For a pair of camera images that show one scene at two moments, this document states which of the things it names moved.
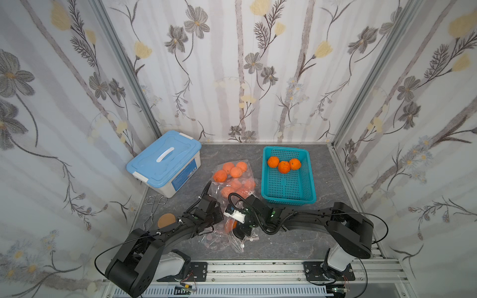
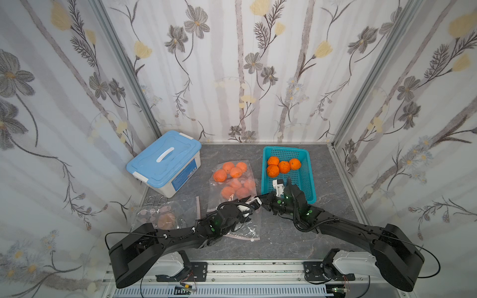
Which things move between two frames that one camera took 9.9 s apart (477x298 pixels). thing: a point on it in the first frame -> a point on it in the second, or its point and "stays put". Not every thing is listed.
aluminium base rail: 358,279 stays put
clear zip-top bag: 235,177 stays put
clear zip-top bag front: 218,238 -> 168,213
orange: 284,167 stays put
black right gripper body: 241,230 -> 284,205
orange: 273,161 stays put
